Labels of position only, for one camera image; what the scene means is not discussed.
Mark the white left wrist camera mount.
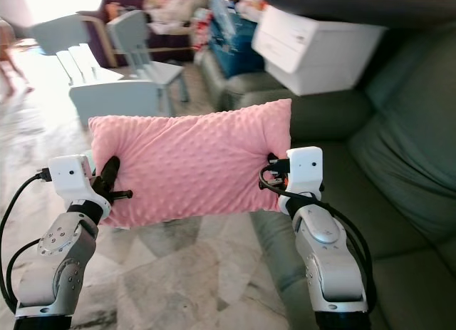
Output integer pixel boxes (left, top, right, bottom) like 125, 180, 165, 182
47, 154, 94, 203

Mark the white pink clothes bundle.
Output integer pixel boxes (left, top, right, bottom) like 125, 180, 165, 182
231, 0, 266, 21

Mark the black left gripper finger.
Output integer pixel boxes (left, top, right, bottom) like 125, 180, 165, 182
102, 156, 120, 194

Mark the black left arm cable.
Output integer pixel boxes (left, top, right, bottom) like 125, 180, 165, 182
0, 168, 52, 316
6, 257, 43, 309

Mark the white plastic storage box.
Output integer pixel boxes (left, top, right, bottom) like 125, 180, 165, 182
251, 3, 390, 96

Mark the dark grey cushion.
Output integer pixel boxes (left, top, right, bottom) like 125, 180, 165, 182
263, 0, 456, 29

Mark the pale clothes pile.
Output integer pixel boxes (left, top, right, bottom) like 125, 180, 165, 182
142, 0, 208, 25

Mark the green leather sofa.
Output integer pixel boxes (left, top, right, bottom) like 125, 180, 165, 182
195, 20, 456, 330

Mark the light blue child chair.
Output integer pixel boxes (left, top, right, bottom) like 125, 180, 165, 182
31, 14, 126, 86
106, 10, 190, 103
69, 80, 164, 124

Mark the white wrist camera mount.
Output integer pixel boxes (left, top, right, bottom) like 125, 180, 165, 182
47, 154, 94, 203
284, 146, 323, 196

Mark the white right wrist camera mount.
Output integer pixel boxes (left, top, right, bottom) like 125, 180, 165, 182
284, 146, 323, 196

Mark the pink dotted pillow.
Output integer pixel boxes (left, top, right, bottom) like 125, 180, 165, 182
88, 98, 294, 230

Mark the child in striped shirt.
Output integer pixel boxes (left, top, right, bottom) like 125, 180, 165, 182
0, 19, 27, 97

